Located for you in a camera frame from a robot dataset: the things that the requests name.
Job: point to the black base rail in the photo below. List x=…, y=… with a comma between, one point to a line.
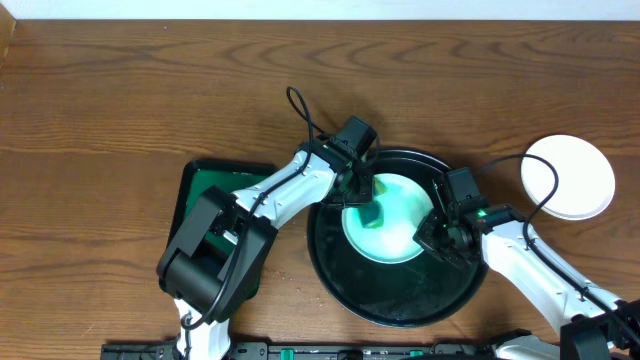
x=263, y=351

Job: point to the black round tray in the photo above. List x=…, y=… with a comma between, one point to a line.
x=419, y=292

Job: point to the green rectangular tray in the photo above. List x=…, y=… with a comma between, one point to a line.
x=210, y=180

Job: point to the white plate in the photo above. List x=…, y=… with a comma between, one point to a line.
x=574, y=173

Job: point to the mint green plate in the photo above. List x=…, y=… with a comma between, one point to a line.
x=405, y=203

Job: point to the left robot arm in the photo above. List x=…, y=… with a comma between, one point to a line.
x=250, y=218

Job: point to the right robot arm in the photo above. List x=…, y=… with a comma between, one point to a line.
x=592, y=323

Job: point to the green yellow sponge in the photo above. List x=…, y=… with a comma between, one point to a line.
x=371, y=214

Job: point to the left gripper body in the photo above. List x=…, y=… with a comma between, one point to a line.
x=357, y=187

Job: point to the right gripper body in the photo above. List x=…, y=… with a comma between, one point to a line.
x=437, y=235

